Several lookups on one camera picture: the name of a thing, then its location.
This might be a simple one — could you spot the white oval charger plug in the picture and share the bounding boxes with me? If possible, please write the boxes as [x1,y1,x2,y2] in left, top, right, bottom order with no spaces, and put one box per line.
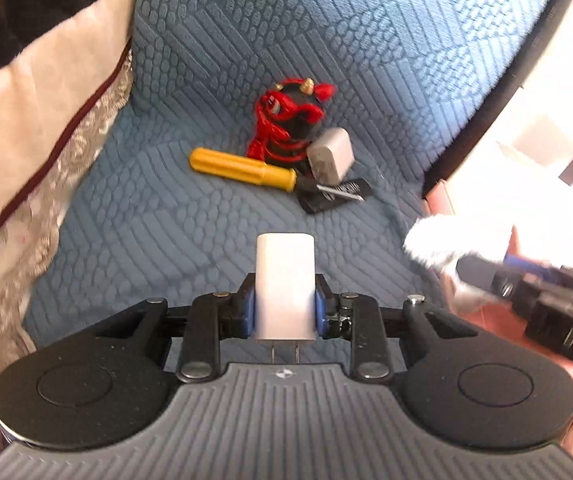
[254,233,317,363]

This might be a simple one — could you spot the black rectangular lighter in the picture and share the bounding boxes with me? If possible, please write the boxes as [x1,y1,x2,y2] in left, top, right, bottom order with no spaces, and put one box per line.
[296,178,373,214]

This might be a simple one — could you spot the white fluffy plush toy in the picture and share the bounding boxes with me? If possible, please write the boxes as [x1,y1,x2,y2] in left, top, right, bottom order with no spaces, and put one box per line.
[403,214,513,315]

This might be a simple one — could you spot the yellow handled screwdriver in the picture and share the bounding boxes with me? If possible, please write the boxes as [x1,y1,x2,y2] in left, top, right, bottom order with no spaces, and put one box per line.
[189,148,317,193]

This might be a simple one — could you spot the white square charger adapter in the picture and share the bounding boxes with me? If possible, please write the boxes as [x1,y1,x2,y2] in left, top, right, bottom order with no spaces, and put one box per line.
[306,128,355,186]

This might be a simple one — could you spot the red black toy figurine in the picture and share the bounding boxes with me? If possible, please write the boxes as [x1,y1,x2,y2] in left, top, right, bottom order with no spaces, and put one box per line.
[246,78,336,174]

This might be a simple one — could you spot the pink cardboard box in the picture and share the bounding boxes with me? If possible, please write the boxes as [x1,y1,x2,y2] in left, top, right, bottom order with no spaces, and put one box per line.
[424,180,454,216]

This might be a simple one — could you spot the blue quilted sofa cover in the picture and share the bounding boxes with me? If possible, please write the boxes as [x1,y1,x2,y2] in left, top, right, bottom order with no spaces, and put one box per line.
[24,0,550,347]

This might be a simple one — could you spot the floral blanket with lace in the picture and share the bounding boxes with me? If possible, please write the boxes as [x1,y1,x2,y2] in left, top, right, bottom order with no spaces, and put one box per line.
[0,0,136,451]

